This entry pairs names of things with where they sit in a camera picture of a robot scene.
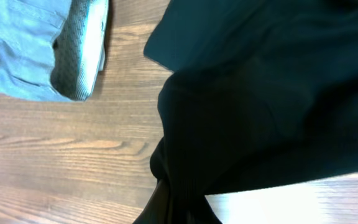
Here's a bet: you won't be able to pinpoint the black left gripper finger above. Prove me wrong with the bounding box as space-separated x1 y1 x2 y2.
133 180 170 224

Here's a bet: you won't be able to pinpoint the black t-shirt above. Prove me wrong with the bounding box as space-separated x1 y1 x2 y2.
144 0 358 223

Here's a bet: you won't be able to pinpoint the grey folded trousers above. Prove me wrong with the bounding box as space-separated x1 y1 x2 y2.
0 0 109 102

